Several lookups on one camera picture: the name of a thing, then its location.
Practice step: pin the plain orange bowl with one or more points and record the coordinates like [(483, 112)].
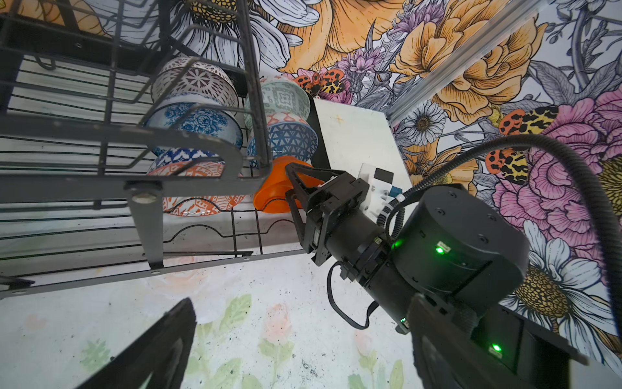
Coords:
[(271, 197)]

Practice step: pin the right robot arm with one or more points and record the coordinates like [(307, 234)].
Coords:
[(442, 280)]

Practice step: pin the maroon patterned white bowl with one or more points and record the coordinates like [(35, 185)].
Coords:
[(206, 79)]

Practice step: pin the orange patterned bowl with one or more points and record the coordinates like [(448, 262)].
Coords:
[(197, 199)]

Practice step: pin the aluminium wall corner profile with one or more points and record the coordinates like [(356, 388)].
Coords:
[(510, 18)]

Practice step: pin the green patterned bowl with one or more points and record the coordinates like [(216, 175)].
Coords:
[(283, 95)]

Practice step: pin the blue floral bowl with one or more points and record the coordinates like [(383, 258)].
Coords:
[(182, 112)]

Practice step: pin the dark blue patterned bowl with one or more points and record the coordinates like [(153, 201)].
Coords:
[(290, 135)]

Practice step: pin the black wire dish rack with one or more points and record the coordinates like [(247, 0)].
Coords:
[(78, 208)]

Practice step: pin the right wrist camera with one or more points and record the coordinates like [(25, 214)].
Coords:
[(381, 190)]

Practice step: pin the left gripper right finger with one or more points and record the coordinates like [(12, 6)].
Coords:
[(444, 354)]

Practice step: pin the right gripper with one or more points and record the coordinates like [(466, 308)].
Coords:
[(325, 205)]

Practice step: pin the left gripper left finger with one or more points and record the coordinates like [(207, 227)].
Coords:
[(157, 359)]

